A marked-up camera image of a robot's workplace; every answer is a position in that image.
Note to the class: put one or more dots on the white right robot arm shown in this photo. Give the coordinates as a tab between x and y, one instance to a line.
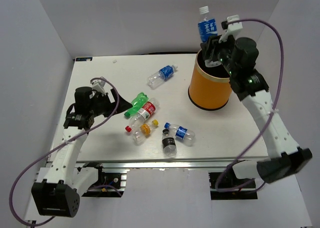
285	156

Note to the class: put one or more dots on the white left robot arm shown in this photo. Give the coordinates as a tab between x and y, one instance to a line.
58	194

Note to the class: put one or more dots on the blue sticker on table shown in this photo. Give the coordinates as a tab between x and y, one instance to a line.
83	59

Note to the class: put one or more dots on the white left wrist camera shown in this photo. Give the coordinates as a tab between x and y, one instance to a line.
98	84

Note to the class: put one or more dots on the aluminium table frame rail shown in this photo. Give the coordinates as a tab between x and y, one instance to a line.
219	135

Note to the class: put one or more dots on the green plastic bottle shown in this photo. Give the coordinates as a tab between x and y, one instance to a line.
137	103

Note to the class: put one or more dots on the clear Pepsi bottle blue cap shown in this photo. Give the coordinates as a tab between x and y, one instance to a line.
184	135

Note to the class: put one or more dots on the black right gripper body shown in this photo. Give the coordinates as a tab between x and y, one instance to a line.
220	51

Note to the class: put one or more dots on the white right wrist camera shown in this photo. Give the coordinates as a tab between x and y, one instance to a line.
231	26

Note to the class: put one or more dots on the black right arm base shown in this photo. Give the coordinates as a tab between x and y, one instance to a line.
228	181

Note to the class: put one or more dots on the clear bottle orange label yellow cap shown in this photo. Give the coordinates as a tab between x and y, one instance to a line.
144	131

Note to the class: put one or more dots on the clear bottle black label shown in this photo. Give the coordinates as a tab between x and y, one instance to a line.
168	143

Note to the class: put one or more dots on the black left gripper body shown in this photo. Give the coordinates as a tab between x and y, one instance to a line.
100	106

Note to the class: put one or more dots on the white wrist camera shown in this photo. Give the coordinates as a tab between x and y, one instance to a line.
98	84
231	26

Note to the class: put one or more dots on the orange cylindrical bin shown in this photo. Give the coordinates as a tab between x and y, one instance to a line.
209	88

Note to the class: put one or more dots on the clear bottle blue label white cap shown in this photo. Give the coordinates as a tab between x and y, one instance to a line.
161	76

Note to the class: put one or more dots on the clear bottle red label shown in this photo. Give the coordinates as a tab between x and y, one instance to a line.
143	114

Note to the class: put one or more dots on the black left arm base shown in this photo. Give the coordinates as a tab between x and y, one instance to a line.
108	184

